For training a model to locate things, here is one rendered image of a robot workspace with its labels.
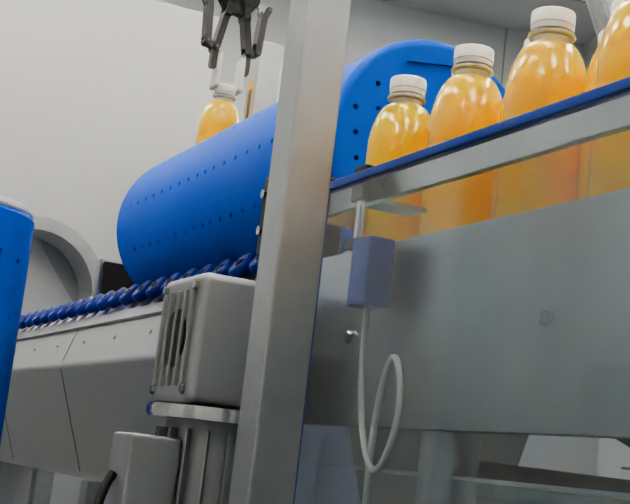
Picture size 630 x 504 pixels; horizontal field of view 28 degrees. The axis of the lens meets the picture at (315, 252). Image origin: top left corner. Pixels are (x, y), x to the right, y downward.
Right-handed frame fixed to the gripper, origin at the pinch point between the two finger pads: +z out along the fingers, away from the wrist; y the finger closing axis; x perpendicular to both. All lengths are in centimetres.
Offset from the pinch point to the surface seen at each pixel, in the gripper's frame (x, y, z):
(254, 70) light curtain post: -68, -30, -25
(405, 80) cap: 94, 13, 28
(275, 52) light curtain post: -66, -34, -30
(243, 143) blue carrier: 46, 13, 25
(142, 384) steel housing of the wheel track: 12, 12, 58
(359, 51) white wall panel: -415, -221, -172
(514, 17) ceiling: -383, -303, -204
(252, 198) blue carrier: 51, 12, 34
